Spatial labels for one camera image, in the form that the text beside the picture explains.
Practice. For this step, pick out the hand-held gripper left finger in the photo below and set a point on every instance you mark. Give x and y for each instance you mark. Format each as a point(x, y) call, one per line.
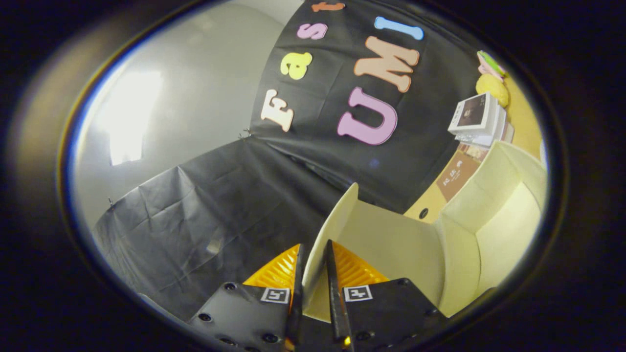
point(296, 303)

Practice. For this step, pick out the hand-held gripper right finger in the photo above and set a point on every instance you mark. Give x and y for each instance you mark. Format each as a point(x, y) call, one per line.
point(335, 293)

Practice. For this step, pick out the grey fabric storage box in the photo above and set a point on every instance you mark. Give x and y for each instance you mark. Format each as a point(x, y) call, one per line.
point(391, 234)

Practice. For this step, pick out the black table grommet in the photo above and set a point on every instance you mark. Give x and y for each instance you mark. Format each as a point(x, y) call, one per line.
point(423, 213)

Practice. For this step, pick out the black backdrop cloth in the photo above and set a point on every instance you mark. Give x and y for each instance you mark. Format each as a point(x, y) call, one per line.
point(220, 205)

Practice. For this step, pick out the thin brown book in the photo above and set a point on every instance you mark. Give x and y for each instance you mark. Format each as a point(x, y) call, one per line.
point(457, 176)

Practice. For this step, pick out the white book with portrait cover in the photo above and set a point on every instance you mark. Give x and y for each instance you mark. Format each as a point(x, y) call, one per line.
point(472, 112)

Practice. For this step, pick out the plain white book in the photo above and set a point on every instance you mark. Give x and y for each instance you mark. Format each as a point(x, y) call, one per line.
point(500, 124)

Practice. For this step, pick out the yellow round plush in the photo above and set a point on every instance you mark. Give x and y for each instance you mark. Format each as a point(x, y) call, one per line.
point(493, 89)

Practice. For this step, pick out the pink and green plush toy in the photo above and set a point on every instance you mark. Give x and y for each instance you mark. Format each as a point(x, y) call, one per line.
point(490, 64)

